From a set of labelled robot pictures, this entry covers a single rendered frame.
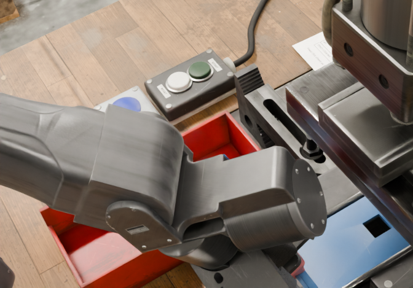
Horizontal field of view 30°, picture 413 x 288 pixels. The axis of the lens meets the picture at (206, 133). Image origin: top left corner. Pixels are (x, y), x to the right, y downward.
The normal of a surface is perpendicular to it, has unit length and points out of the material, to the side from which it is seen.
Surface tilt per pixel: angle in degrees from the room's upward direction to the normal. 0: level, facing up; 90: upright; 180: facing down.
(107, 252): 0
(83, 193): 87
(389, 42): 90
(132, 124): 27
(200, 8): 0
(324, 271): 0
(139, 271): 90
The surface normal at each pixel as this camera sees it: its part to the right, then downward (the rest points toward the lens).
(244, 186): -0.52, -0.58
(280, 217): -0.38, 0.29
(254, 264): -0.53, -0.32
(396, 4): -0.60, 0.66
